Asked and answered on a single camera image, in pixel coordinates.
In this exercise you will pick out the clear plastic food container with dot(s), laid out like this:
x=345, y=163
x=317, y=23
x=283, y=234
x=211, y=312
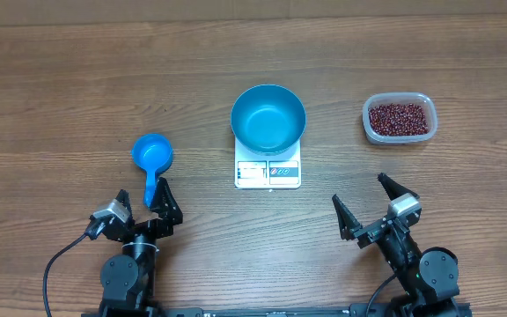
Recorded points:
x=416, y=98

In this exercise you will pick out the blue metal bowl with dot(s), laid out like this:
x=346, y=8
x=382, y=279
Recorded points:
x=268, y=119

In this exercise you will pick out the white digital kitchen scale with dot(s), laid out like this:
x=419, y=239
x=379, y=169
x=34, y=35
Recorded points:
x=257, y=171

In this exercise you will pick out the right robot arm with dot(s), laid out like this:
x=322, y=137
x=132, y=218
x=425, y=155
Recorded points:
x=423, y=283

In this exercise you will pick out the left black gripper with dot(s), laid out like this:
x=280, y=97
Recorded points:
x=168, y=214

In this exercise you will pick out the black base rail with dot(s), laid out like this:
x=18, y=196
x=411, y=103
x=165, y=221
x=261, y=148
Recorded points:
x=275, y=312

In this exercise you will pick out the blue plastic measuring scoop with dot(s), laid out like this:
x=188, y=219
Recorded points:
x=153, y=153

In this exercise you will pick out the red beans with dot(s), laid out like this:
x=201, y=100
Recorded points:
x=398, y=120

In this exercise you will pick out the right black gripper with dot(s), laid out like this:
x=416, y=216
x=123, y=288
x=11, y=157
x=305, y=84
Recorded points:
x=349, y=226

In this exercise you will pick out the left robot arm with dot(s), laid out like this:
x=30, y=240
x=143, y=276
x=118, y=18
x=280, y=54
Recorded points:
x=128, y=279

